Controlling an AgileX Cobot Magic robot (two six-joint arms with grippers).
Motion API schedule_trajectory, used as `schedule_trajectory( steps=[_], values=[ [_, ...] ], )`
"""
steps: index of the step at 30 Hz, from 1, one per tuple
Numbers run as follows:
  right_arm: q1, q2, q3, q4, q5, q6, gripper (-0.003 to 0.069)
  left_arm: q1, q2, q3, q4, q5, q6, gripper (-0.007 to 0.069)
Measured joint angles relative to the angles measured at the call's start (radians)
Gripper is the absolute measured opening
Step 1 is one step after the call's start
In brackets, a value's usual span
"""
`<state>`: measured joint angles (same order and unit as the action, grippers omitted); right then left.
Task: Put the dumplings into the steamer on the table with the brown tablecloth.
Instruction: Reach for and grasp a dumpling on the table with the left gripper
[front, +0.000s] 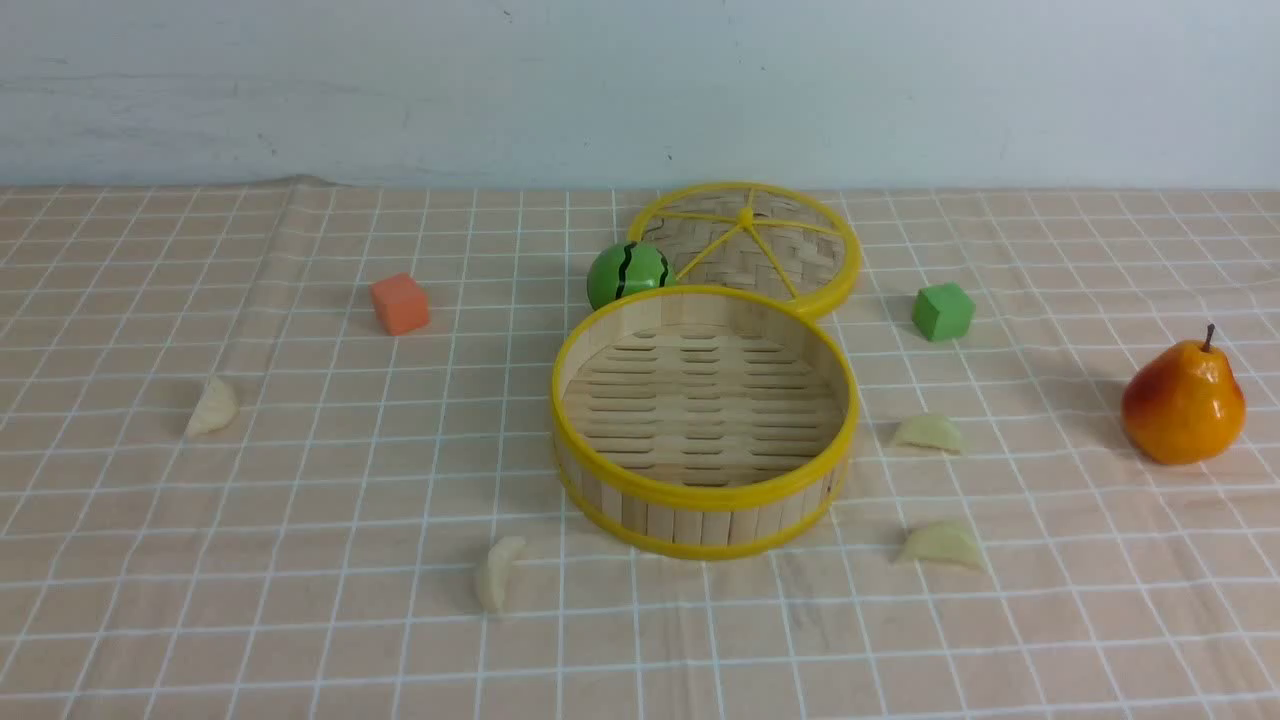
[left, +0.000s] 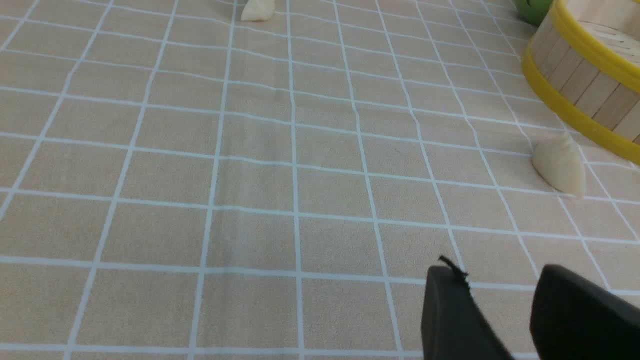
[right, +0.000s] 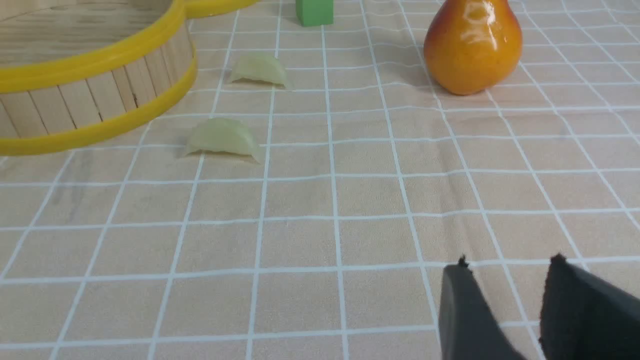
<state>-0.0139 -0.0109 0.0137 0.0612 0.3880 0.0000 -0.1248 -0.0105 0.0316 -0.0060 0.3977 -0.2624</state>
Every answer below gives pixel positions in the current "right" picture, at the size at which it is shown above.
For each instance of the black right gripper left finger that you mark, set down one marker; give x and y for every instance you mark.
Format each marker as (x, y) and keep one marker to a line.
(468, 329)

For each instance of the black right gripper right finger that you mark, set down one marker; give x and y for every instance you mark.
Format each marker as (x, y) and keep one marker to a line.
(584, 317)

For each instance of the pale dumpling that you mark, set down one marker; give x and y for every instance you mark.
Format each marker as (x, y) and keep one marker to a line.
(262, 68)
(224, 135)

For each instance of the woven bamboo steamer lid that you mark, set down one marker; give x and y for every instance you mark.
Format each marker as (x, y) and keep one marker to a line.
(196, 9)

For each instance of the round bamboo steamer tray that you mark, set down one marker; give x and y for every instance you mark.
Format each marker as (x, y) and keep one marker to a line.
(79, 72)

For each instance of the beige checkered tablecloth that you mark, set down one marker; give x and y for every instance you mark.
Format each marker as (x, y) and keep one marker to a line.
(374, 178)

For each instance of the orange yellow toy pear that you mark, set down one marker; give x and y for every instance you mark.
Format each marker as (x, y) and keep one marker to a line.
(472, 45)

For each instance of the green cube block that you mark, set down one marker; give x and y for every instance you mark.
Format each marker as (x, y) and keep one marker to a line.
(314, 13)

